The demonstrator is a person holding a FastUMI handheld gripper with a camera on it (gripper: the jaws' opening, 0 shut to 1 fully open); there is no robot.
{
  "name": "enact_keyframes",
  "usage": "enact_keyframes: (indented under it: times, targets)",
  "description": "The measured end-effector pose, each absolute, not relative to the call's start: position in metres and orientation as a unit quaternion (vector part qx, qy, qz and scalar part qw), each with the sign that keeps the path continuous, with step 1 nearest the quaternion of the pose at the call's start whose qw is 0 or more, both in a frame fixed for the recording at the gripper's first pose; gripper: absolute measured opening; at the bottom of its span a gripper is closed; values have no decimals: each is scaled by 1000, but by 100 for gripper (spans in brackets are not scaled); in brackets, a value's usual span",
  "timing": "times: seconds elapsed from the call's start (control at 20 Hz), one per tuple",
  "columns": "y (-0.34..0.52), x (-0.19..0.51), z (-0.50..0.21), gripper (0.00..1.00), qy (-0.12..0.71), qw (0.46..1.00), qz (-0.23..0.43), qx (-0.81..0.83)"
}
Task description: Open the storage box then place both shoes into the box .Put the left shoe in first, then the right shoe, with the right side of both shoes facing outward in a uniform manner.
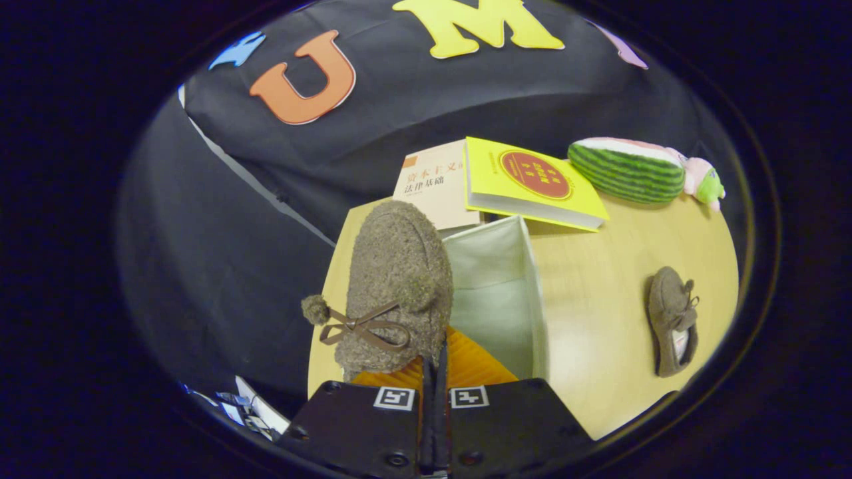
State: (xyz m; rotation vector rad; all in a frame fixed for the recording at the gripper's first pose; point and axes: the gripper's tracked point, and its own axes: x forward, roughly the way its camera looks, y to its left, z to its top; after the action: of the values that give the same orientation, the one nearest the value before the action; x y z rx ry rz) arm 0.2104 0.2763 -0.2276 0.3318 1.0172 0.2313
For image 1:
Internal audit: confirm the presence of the pale green storage box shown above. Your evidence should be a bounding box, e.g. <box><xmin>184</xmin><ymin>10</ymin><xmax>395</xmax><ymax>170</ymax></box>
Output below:
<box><xmin>439</xmin><ymin>214</ymin><xmax>550</xmax><ymax>381</ymax></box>

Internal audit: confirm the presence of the yellow book with red circle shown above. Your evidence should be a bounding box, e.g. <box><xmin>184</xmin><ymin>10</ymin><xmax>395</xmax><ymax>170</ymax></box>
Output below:
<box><xmin>464</xmin><ymin>136</ymin><xmax>610</xmax><ymax>233</ymax></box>

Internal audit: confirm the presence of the watermelon slice plush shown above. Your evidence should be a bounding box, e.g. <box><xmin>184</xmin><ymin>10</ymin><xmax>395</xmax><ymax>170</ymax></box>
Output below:
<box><xmin>567</xmin><ymin>137</ymin><xmax>688</xmax><ymax>205</ymax></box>

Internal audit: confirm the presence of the brown fuzzy shoe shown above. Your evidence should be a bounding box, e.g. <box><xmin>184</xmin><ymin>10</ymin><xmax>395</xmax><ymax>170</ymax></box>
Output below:
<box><xmin>644</xmin><ymin>266</ymin><xmax>701</xmax><ymax>379</ymax></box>
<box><xmin>301</xmin><ymin>200</ymin><xmax>455</xmax><ymax>383</ymax></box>

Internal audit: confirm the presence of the pink and green plush toy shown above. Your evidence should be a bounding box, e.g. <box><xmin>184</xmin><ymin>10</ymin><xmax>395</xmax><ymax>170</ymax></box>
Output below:
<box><xmin>679</xmin><ymin>154</ymin><xmax>726</xmax><ymax>212</ymax></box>

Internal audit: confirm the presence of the beige book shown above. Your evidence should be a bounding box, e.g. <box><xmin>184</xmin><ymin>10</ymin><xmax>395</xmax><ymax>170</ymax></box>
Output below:
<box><xmin>393</xmin><ymin>139</ymin><xmax>481</xmax><ymax>232</ymax></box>

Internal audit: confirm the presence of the black backdrop cloth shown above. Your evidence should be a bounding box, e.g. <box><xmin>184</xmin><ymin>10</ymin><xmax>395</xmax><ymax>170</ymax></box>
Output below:
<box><xmin>116</xmin><ymin>0</ymin><xmax>733</xmax><ymax>413</ymax></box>

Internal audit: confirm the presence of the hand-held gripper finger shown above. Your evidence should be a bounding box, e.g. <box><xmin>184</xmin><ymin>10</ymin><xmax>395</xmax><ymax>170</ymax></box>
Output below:
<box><xmin>436</xmin><ymin>326</ymin><xmax>596</xmax><ymax>478</ymax></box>
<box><xmin>278</xmin><ymin>356</ymin><xmax>437</xmax><ymax>478</ymax></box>

